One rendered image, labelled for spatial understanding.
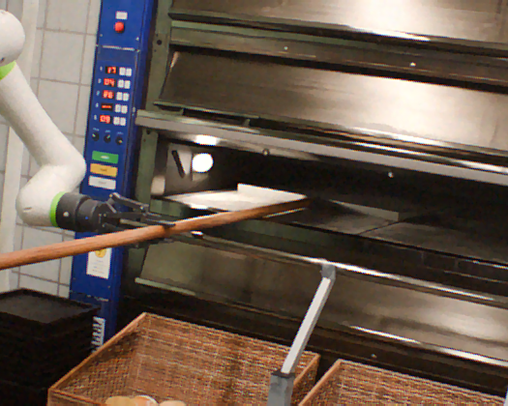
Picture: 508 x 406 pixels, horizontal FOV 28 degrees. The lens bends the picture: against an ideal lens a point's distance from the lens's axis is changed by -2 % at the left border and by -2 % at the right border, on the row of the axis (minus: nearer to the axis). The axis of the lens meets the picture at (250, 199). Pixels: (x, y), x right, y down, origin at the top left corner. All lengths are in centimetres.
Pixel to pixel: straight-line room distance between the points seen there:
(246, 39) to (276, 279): 67
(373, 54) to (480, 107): 31
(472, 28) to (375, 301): 76
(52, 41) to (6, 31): 94
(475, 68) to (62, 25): 126
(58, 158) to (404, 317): 98
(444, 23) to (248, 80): 57
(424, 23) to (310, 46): 32
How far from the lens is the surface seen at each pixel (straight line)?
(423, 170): 256
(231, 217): 270
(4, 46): 228
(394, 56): 274
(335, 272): 240
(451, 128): 268
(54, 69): 321
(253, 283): 290
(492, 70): 267
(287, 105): 282
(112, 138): 305
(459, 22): 269
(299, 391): 275
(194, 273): 297
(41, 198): 252
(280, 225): 285
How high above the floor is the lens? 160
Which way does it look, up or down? 7 degrees down
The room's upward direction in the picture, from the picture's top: 7 degrees clockwise
